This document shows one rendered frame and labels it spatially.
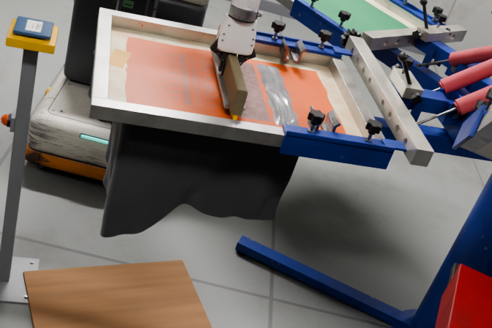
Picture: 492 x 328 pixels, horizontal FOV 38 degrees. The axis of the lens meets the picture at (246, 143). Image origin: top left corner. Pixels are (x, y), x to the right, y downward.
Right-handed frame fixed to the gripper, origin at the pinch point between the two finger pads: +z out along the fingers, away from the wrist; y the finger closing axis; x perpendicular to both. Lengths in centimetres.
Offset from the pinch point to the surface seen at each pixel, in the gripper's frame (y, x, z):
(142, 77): 23.5, 2.9, 5.6
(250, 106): -6.4, 9.4, 6.3
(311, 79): -30.0, -14.4, 4.6
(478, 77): -77, -3, -10
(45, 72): 53, -173, 87
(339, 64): -39.8, -20.5, 0.4
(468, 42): -247, -293, 60
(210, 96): 4.8, 7.3, 6.1
